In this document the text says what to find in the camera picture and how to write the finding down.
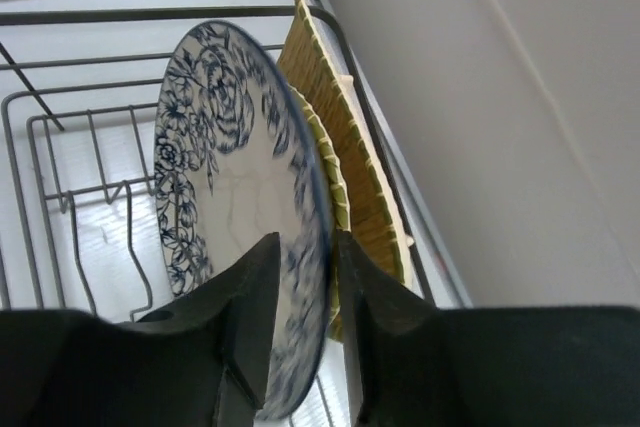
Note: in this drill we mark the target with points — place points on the black wire dish rack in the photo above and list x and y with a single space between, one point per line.
78 101

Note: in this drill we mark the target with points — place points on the fan-shaped bamboo tray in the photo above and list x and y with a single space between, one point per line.
374 213

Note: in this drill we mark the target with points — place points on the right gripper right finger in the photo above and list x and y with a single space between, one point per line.
409 363

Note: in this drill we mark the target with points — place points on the blue floral white plate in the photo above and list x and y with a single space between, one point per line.
234 160

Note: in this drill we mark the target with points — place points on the round bamboo plate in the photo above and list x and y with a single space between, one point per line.
339 201

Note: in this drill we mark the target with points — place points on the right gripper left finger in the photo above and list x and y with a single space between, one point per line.
201 360

